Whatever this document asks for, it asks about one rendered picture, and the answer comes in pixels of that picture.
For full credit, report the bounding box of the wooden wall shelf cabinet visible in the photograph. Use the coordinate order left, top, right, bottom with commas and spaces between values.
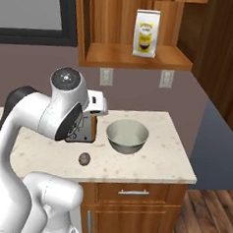
69, 0, 210, 77

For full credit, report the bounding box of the brown round food item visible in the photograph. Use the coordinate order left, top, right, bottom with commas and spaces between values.
78, 151, 92, 168

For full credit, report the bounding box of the white and yellow bag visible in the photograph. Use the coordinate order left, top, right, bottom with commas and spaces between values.
132, 9, 162, 59

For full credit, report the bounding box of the wooden drawer front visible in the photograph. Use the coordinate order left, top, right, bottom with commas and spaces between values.
94, 178, 171, 208

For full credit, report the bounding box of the white wall socket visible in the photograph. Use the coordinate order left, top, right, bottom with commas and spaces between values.
98, 67, 115, 87
158, 68, 176, 89

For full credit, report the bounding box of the wooden cupboard door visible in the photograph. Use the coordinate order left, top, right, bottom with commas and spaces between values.
78, 200, 179, 233

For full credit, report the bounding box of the silver drawer handle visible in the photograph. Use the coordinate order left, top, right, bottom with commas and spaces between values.
117, 188, 150, 198

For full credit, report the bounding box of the tall wooden cabinet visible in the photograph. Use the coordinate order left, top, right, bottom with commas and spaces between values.
170, 0, 233, 142

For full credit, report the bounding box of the dark framed window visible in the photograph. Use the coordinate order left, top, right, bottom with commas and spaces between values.
0, 0, 82, 50

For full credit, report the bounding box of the silver cupboard door handle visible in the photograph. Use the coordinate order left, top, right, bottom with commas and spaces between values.
85, 209, 94, 233

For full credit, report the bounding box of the grey small appliance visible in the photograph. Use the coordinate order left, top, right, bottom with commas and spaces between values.
64, 111, 100, 146

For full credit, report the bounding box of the grey metal bowl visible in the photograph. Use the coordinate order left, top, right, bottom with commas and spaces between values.
104, 117, 150, 157

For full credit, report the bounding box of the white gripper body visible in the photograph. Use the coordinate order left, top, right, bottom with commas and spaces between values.
88, 90, 110, 118

